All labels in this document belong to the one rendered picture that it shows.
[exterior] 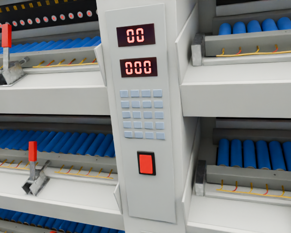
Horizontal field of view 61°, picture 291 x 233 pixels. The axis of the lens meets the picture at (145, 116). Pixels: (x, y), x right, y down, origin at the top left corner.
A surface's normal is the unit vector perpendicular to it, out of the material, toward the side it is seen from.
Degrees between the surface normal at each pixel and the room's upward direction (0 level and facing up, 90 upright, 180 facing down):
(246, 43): 108
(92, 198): 18
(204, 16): 90
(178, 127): 90
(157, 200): 90
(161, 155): 90
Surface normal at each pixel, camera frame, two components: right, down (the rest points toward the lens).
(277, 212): -0.18, -0.82
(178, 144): -0.32, 0.29
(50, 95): -0.28, 0.57
